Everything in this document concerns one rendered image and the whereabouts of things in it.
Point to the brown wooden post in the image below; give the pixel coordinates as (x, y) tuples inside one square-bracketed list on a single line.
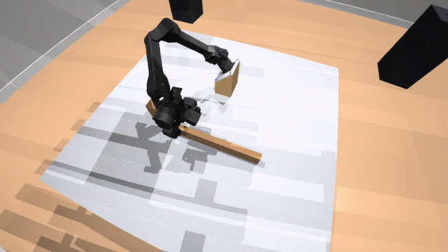
[(151, 108)]

